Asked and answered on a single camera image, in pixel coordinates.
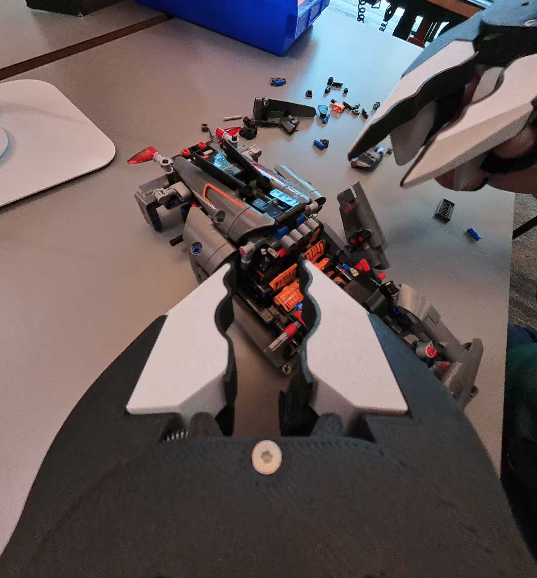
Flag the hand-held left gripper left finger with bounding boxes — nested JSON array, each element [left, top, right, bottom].
[[126, 263, 238, 436]]

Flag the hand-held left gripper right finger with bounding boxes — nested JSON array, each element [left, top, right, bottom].
[[301, 259, 409, 436]]

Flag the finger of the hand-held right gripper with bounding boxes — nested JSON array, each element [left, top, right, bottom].
[[347, 38, 506, 166], [399, 47, 537, 189]]

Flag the grey curved lego subassembly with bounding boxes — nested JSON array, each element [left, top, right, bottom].
[[350, 144, 392, 172]]

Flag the grey and black lego car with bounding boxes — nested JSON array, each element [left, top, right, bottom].
[[128, 126, 484, 409]]

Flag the scattered small lego pieces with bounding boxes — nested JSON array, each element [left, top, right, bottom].
[[200, 76, 382, 151]]

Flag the grey lego panel piece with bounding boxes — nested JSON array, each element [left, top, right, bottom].
[[252, 96, 317, 135]]

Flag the person's right hand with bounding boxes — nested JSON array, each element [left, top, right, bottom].
[[435, 122, 537, 196]]

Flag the black table leg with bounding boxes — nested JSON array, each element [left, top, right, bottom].
[[512, 209, 537, 240]]

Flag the blue plastic bin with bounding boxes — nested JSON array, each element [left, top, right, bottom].
[[135, 0, 331, 58]]

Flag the grey monitor stand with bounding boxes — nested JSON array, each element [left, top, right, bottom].
[[0, 63, 116, 216]]

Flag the black box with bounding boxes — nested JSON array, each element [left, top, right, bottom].
[[26, 0, 103, 15]]

